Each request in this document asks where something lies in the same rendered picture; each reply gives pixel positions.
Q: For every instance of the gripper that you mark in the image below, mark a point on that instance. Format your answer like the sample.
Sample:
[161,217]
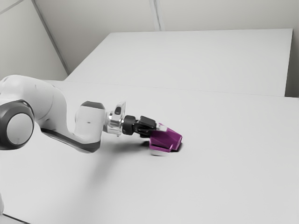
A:
[129,126]

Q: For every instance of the purple faceted mug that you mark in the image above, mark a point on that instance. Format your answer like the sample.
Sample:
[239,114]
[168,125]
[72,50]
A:
[164,140]

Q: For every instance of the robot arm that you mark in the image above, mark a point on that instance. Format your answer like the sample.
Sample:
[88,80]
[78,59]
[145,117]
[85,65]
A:
[53,105]

